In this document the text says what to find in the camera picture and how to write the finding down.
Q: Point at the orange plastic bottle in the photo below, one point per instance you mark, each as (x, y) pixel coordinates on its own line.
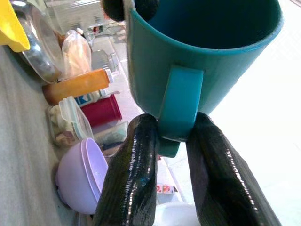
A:
(77, 86)

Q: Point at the clear lidded food container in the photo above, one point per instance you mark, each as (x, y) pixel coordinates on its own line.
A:
(63, 127)

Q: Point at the teal mug with rabbit print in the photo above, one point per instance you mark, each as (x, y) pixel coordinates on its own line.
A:
(152, 70)

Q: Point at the white kitchen appliance with display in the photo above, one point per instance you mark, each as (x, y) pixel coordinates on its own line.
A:
(174, 214)

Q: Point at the clear bag of bread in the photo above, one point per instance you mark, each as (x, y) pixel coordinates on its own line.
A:
(75, 54)

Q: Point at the yellow plastic bowl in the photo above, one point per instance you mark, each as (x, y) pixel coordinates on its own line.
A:
(11, 28)

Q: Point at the blue white carton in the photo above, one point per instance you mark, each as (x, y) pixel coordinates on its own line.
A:
(83, 100)

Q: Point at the small steel bowl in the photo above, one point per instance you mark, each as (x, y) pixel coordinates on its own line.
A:
(40, 58)

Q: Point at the purple plastic bowl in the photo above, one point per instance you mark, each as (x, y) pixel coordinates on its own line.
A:
(96, 169)
(70, 179)

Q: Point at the red plastic canister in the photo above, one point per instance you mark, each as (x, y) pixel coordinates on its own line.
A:
(101, 111)

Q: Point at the clear plastic organizer box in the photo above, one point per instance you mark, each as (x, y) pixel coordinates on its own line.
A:
(70, 14)

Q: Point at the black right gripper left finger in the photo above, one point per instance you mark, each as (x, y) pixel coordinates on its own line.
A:
(129, 188)

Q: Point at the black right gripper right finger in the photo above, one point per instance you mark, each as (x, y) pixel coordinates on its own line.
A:
(223, 188)

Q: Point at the pale green white tube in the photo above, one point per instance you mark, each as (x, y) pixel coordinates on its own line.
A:
(110, 134)

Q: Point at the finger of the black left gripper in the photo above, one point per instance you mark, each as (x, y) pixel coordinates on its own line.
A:
(147, 8)
(114, 10)

